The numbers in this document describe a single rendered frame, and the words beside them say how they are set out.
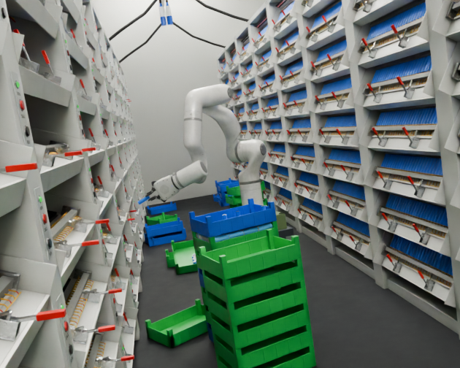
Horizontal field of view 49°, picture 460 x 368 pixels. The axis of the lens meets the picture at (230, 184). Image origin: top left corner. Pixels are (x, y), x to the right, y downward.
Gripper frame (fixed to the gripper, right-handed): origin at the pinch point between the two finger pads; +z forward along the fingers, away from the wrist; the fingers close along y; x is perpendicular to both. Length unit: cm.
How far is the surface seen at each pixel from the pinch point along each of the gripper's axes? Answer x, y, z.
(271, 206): -36, 22, -60
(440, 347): -64, 89, -95
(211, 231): -53, 15, -39
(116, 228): -34.5, 0.5, 6.0
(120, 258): -36.5, 12.6, 11.1
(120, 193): 31.7, -4.8, 30.2
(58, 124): -93, -45, -32
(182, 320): -26, 56, 9
